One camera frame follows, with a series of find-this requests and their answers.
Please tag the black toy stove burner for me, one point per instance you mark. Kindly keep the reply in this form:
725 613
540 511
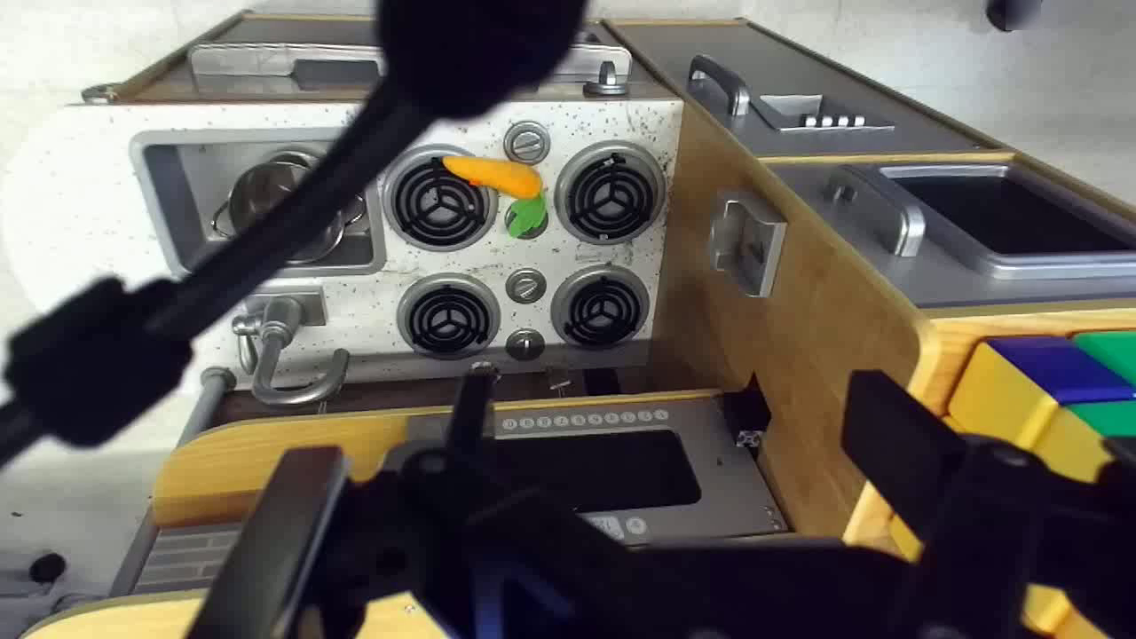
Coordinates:
447 318
608 195
600 305
440 203

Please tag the blue toy block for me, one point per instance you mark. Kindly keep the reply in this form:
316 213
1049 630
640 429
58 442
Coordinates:
1059 369

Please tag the silver metal pot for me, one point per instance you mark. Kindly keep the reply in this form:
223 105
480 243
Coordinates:
266 190

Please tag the silver toy faucet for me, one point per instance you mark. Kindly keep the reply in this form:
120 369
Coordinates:
277 357

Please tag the grey toy sink basin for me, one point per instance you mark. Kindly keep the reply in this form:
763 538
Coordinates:
178 200

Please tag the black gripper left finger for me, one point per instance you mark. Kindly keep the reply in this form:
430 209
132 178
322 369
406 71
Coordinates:
266 551

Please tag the wooden toy kitchen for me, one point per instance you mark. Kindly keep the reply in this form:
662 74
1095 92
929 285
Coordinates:
819 305

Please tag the silver stove knob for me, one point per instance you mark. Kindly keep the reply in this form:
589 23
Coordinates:
526 285
526 144
526 346

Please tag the orange carrot toy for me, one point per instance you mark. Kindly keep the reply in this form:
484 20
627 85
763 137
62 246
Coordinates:
499 178

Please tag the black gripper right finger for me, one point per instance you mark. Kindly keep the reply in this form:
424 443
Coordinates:
945 473

